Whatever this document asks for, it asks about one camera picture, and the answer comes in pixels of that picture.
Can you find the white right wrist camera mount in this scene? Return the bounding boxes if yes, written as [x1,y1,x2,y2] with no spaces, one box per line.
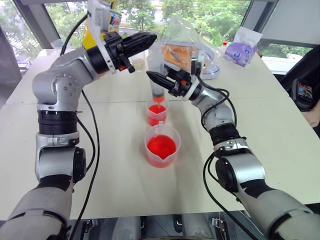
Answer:
[186,49,207,101]

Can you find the yellow snack bag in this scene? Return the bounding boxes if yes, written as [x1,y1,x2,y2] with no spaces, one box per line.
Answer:
[81,0,123,51]

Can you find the clear plastic bag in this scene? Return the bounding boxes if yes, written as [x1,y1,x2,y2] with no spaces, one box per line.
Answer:
[159,14,225,65]

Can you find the clear jar with grains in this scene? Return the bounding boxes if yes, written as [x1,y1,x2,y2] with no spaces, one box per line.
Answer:
[129,50,146,71]

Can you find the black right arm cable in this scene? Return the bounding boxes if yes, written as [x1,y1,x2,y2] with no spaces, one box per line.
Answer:
[196,74,260,240]

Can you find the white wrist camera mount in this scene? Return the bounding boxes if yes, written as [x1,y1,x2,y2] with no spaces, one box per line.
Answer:
[186,49,207,101]
[87,0,118,75]

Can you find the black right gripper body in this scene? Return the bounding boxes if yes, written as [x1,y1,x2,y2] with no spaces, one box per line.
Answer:
[167,69,195,99]

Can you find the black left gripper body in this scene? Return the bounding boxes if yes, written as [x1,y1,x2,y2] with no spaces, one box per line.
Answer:
[103,32,136,74]

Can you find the clear container orange contents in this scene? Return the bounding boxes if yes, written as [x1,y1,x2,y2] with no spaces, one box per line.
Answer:
[161,42,221,81]

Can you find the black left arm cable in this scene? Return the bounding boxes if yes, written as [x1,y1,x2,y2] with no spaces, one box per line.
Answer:
[59,11,101,240]

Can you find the purple tissue pack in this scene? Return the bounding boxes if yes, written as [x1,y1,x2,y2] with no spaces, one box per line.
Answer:
[223,26,264,68]

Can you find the small clear cup red liquid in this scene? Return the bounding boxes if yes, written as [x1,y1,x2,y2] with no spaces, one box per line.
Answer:
[145,99,170,127]

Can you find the bystander in dark clothes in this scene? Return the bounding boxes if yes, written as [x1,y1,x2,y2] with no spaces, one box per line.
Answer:
[276,44,320,141]

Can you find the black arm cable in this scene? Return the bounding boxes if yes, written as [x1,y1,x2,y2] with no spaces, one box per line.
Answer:
[59,11,101,240]
[196,74,260,240]

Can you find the black device with screen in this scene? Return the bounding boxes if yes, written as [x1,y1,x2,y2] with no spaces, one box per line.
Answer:
[291,77,315,112]

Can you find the large clear plastic syringe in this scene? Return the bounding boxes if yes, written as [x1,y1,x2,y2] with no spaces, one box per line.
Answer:
[146,48,166,107]

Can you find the small silver latch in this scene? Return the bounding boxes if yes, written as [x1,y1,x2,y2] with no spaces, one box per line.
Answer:
[83,218,93,234]
[211,216,223,230]

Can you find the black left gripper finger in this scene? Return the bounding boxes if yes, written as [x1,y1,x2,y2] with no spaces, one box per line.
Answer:
[122,32,158,48]
[124,41,154,58]

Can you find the large clear cup red liquid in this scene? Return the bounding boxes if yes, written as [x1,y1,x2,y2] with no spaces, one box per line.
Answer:
[144,124,182,169]

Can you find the grey rounded housing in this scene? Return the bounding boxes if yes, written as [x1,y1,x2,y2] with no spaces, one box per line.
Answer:
[113,216,143,240]
[181,213,214,240]

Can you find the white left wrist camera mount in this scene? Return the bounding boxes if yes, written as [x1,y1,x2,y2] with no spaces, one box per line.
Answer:
[87,0,118,75]

